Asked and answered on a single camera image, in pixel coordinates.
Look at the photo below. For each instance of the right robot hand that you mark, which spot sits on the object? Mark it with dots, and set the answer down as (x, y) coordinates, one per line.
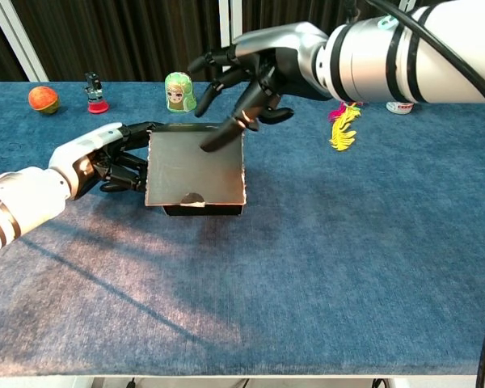
(291, 60)

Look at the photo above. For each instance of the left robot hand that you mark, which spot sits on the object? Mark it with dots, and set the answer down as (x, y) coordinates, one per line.
(81, 149)

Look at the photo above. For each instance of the black foldable cardboard box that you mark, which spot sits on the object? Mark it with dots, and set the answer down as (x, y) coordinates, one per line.
(186, 169)

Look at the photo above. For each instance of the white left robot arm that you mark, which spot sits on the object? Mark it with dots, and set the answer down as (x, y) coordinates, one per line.
(16, 206)

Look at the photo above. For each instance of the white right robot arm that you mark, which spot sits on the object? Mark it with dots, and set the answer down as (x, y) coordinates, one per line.
(428, 68)

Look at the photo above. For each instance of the blue cloth-covered table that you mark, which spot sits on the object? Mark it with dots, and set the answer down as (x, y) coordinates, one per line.
(307, 242)

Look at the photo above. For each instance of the small figure on red base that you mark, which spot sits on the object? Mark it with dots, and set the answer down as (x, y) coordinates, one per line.
(95, 99)

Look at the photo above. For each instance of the orange ball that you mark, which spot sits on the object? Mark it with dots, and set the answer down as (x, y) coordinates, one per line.
(42, 99)

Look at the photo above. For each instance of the yellow feather shuttlecock toy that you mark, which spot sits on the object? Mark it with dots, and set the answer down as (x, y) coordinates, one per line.
(341, 129)

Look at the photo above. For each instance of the green nesting doll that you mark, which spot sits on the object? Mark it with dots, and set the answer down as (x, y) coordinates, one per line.
(180, 95)

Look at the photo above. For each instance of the black pleated curtain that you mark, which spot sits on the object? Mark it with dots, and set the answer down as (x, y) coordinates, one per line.
(117, 36)

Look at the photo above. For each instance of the white frame post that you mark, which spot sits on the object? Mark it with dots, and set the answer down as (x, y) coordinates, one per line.
(226, 20)
(20, 40)

